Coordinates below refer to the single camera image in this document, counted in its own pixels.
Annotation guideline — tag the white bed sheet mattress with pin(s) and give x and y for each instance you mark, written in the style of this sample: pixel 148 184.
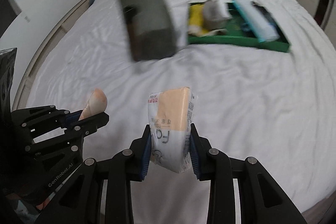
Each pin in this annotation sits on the white bed sheet mattress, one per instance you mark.
pixel 276 107

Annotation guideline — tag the green tray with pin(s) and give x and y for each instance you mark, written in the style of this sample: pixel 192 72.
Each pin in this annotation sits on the green tray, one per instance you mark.
pixel 238 33

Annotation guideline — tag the dark glass jar with lid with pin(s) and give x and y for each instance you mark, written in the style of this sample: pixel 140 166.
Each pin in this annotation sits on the dark glass jar with lid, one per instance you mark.
pixel 150 29

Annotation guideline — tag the teal blue cloth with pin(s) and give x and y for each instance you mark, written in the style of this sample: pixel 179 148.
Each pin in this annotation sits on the teal blue cloth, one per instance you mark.
pixel 266 14

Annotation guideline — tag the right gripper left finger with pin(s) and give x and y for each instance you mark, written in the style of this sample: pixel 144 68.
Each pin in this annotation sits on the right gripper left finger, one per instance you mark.
pixel 100 191

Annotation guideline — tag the round beige powder puff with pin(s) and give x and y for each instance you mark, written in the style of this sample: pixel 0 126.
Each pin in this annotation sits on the round beige powder puff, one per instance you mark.
pixel 96 104

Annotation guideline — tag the tissue pack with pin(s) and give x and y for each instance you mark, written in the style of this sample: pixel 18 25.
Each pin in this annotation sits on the tissue pack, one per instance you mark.
pixel 170 116

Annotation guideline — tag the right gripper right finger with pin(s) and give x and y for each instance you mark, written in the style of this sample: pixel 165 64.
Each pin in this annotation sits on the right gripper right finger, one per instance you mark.
pixel 262 200

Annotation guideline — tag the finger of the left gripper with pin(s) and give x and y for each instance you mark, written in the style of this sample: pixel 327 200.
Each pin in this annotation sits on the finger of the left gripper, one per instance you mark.
pixel 74 132
pixel 35 117

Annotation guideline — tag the white radiator cover cabinet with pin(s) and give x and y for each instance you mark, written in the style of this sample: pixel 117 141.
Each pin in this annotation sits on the white radiator cover cabinet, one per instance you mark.
pixel 47 45

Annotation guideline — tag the yellow cloth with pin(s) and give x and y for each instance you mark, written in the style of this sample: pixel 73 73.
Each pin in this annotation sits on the yellow cloth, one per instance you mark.
pixel 196 20

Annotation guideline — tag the grey eye mask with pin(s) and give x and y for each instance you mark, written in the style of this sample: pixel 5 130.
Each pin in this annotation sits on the grey eye mask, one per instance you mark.
pixel 215 14

